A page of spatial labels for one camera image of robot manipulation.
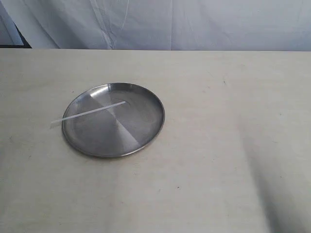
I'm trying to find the clear plastic stick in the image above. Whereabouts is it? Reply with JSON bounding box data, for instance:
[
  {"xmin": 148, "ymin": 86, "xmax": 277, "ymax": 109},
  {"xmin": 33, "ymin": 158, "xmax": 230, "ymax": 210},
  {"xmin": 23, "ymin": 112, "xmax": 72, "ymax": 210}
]
[{"xmin": 50, "ymin": 101, "xmax": 126, "ymax": 129}]

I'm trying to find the round steel plate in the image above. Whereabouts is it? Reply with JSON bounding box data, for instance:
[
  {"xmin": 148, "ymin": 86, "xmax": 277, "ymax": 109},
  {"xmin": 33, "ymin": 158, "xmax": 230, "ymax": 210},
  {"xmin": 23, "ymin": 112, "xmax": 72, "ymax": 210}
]
[{"xmin": 61, "ymin": 83, "xmax": 165, "ymax": 158}]

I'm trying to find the white backdrop curtain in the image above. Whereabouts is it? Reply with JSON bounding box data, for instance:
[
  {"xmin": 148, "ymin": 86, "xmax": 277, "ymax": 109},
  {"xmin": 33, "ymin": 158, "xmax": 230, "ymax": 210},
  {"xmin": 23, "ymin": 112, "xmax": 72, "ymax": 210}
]
[{"xmin": 2, "ymin": 0, "xmax": 311, "ymax": 51}]

